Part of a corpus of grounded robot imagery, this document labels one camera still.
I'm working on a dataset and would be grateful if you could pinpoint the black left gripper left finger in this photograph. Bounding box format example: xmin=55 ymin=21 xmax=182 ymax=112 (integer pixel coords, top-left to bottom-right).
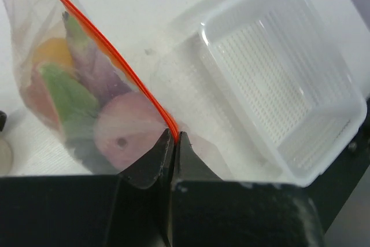
xmin=118 ymin=128 xmax=175 ymax=189

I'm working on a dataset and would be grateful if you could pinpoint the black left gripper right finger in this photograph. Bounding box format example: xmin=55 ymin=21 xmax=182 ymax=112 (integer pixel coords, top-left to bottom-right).
xmin=172 ymin=131 xmax=221 ymax=183

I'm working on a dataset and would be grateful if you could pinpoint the purple fake onion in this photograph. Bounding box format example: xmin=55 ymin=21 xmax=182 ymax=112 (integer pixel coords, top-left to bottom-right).
xmin=94 ymin=92 xmax=167 ymax=171

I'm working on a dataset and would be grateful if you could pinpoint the clear zip bag orange seal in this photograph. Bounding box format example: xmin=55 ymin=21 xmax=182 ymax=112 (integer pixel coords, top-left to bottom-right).
xmin=1 ymin=0 xmax=233 ymax=179

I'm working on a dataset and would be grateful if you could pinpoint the fake dark grape bunch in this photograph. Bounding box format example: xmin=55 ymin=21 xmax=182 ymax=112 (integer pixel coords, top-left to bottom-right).
xmin=66 ymin=138 xmax=117 ymax=175

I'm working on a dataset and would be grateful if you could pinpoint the fake watermelon slice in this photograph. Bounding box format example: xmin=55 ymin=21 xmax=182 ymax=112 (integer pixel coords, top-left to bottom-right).
xmin=39 ymin=64 xmax=100 ymax=140

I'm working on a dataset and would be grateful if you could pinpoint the fake red apple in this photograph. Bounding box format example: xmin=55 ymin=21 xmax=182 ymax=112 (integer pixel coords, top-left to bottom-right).
xmin=23 ymin=68 xmax=60 ymax=131

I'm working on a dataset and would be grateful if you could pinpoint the fake orange persimmon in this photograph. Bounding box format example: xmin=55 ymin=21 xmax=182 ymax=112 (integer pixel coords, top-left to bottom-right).
xmin=32 ymin=38 xmax=73 ymax=68

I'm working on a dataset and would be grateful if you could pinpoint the white plastic basket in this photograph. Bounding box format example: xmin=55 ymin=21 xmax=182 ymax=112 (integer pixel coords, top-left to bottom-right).
xmin=170 ymin=0 xmax=367 ymax=187

